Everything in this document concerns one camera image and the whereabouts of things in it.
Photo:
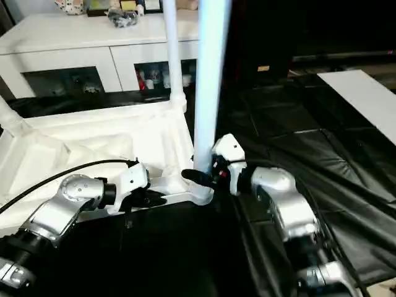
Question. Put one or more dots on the white plastic table top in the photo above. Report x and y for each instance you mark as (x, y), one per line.
(92, 139)

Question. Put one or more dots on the black work mat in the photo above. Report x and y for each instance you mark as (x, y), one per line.
(309, 154)

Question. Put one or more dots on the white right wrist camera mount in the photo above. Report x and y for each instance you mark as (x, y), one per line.
(229, 145)

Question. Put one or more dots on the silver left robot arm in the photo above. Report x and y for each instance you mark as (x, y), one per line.
(55, 210)

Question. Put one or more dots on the floral patterned pot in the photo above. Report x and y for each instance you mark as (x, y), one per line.
(69, 6)

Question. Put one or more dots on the white cabinet with glass doors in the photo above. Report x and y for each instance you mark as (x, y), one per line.
(62, 37)

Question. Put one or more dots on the black tangled bundle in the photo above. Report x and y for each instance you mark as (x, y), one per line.
(123, 17)

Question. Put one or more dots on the grey curtain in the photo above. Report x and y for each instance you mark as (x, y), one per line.
(6, 15)

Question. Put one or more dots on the white flat board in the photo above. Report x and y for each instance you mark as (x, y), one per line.
(365, 96)

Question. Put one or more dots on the small yellow label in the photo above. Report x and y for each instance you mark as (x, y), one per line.
(263, 68)

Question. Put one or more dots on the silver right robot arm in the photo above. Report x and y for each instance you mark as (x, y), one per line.
(290, 204)

